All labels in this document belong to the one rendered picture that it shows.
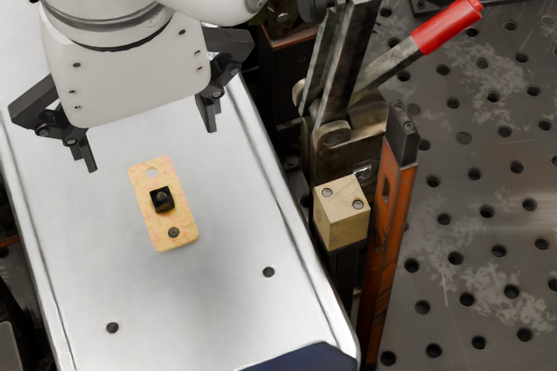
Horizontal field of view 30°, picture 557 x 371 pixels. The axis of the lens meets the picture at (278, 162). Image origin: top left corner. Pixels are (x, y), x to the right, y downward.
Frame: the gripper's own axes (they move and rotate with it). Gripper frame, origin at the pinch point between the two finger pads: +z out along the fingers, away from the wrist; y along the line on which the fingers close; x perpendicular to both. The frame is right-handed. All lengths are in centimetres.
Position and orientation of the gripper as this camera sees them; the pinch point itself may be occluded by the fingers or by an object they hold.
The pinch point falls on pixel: (146, 130)
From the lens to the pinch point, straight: 76.4
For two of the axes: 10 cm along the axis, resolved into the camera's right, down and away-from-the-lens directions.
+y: -9.3, 3.2, -1.6
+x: 3.6, 8.1, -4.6
